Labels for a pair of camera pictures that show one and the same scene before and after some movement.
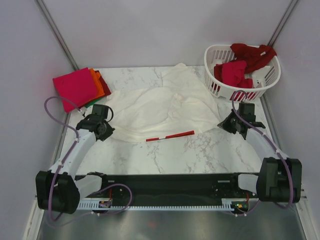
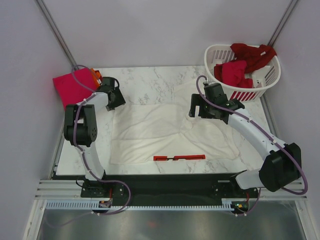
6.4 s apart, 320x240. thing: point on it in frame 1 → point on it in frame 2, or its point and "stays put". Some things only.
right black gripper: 225,125 → 197,100
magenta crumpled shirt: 232,72 stays put
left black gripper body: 108,131 → 118,100
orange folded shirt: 100,91 stays put
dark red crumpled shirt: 254,57 stays put
